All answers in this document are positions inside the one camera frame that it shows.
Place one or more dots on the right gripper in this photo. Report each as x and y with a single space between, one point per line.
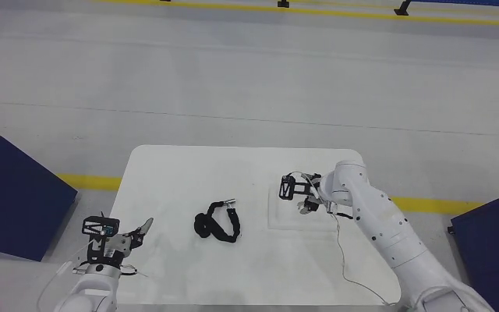
324 204

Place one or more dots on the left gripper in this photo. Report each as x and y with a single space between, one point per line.
119 243

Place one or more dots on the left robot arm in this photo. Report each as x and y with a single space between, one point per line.
90 290

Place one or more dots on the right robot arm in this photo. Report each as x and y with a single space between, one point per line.
386 230

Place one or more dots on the white foam tray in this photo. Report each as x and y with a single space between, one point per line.
288 218

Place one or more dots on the blue partition panel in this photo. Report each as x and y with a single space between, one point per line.
477 245
27 203

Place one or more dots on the black panel foot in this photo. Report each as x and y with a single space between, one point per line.
283 3

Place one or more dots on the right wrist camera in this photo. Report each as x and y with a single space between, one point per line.
289 188

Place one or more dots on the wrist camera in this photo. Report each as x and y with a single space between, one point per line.
100 227
289 188

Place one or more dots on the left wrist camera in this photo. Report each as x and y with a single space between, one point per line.
100 227

